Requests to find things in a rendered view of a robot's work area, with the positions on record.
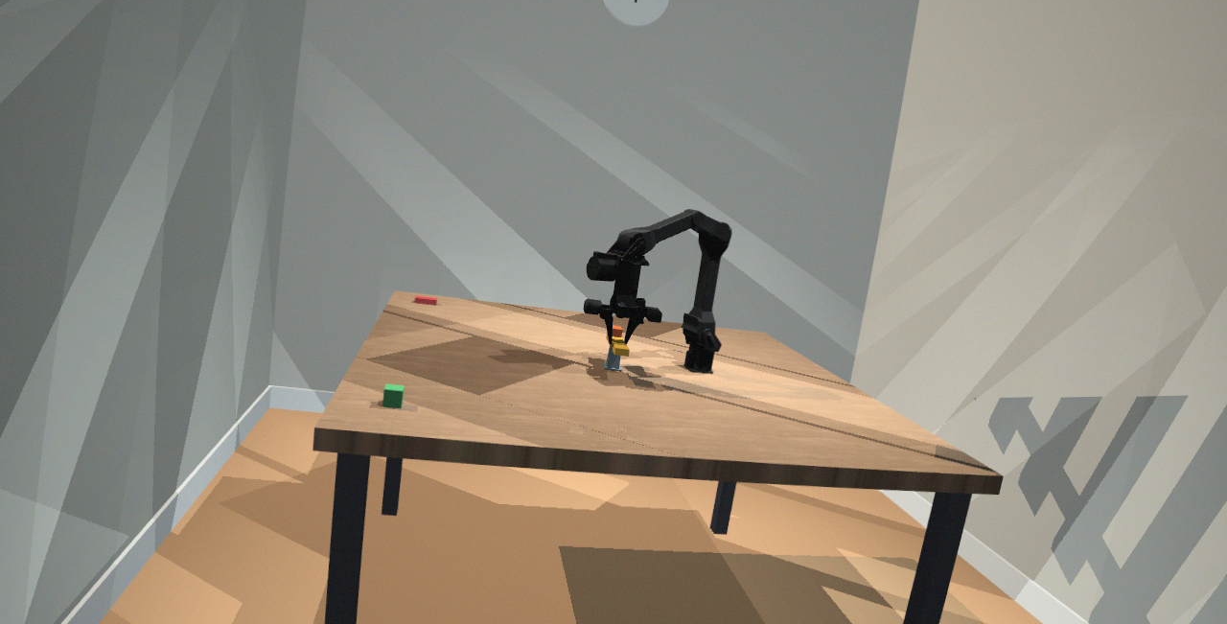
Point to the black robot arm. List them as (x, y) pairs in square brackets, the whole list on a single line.
[(698, 325)]

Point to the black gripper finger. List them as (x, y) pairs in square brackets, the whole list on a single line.
[(609, 324), (632, 324)]

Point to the green cube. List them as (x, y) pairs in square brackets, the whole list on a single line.
[(393, 396)]

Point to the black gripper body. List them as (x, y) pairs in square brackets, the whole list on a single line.
[(596, 307)]

